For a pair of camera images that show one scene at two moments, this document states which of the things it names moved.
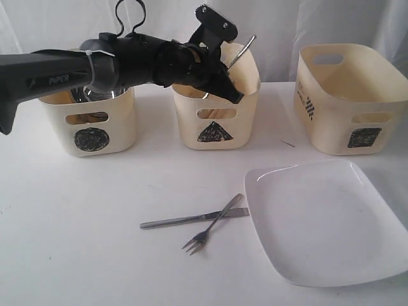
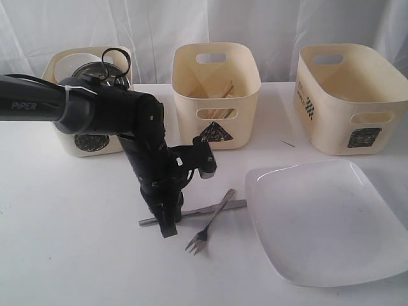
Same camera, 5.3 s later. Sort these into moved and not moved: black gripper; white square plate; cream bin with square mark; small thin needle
Moved: black gripper
Not moved: small thin needle; cream bin with square mark; white square plate
